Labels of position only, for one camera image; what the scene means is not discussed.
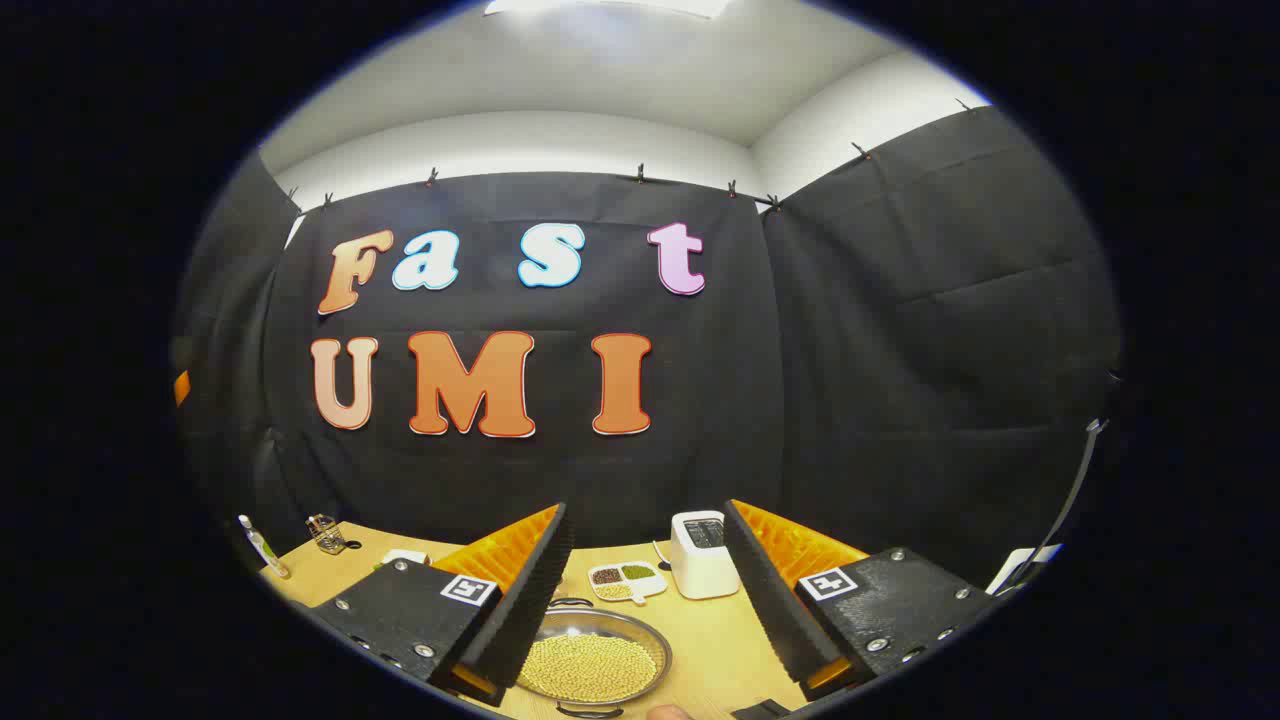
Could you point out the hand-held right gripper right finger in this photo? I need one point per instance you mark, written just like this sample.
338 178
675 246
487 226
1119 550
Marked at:
770 600

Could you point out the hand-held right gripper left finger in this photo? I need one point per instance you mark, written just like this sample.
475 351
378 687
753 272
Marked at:
525 600

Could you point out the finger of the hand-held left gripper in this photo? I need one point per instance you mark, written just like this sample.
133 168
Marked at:
181 388

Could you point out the pile of yellow soybeans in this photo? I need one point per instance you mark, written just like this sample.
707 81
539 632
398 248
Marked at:
590 668

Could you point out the white divided dish of beans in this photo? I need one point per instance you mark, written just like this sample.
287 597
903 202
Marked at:
625 580

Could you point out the small white bottle green label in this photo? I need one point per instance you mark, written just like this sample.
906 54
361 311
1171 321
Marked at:
262 548

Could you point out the black backdrop cloth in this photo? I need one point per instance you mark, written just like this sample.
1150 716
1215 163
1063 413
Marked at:
750 400

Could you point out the row of backdrop clips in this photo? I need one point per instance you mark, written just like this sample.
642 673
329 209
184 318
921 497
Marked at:
640 173

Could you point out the ceiling light panel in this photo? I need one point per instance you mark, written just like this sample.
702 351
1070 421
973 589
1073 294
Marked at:
610 6

